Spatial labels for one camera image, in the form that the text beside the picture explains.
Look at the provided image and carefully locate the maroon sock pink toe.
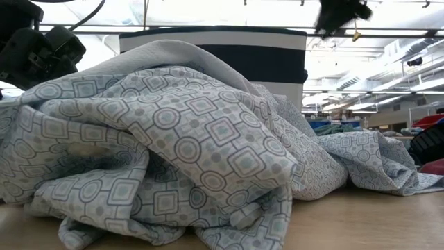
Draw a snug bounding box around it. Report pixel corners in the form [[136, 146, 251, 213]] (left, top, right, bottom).
[[418, 159, 444, 176]]

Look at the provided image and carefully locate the red storage bin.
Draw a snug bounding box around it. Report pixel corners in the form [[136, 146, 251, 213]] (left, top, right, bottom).
[[411, 113, 444, 130]]

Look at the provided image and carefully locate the black garment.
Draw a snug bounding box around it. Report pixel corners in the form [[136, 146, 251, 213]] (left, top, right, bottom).
[[408, 122, 444, 165]]

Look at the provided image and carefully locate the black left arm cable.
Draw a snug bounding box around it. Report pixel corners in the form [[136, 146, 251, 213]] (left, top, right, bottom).
[[31, 0, 107, 33]]

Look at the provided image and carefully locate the thin hanging cable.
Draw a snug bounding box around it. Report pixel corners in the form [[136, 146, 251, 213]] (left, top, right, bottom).
[[142, 0, 151, 31]]

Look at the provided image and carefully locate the geometric print light blue shirt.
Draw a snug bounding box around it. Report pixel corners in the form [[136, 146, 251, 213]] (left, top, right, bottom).
[[0, 65, 444, 250]]

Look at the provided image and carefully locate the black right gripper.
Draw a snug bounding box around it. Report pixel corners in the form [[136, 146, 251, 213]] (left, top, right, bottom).
[[316, 0, 373, 39]]

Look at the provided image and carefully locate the blue storage bin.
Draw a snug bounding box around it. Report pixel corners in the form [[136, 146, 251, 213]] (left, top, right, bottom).
[[307, 119, 361, 128]]

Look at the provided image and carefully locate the plain light blue garment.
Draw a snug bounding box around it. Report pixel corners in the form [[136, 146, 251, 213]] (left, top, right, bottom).
[[78, 39, 262, 99]]

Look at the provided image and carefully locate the navy white striped fabric basket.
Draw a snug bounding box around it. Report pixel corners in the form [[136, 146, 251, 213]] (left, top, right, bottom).
[[118, 25, 309, 113]]

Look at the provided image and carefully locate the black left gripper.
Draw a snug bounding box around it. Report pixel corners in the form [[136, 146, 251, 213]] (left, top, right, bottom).
[[0, 26, 87, 91]]

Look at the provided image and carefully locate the black overhead bar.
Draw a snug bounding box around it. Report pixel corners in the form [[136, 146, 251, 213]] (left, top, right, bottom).
[[38, 23, 444, 39]]

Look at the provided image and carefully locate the teal garment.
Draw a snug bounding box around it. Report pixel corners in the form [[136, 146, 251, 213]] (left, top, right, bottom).
[[313, 124, 364, 137]]

